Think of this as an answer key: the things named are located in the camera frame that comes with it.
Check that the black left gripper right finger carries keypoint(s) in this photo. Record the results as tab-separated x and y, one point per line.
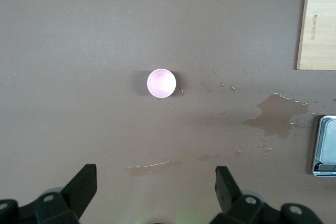
225	187

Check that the wooden cutting board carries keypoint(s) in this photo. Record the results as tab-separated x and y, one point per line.
320	37

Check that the brown table cover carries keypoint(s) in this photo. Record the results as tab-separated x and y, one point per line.
78	51

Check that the pink paper cup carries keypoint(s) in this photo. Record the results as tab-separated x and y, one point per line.
161	83

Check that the silver digital kitchen scale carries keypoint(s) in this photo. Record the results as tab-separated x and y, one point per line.
325	142

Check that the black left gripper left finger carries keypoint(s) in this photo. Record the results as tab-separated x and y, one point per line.
81	182

